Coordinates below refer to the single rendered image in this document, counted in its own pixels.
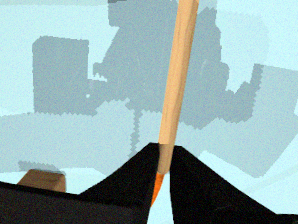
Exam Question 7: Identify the tan wooden stick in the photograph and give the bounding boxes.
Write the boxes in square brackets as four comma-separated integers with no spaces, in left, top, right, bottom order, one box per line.
[150,0,200,206]

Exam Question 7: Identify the light wooden block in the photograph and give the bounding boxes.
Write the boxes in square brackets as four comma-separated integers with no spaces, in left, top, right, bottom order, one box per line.
[17,169,65,192]

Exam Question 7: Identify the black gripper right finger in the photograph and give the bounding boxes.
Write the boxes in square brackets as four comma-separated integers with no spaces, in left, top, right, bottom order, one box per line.
[169,145,298,224]

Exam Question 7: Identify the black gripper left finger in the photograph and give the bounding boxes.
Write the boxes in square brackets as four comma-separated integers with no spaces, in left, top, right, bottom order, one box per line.
[0,143,160,224]

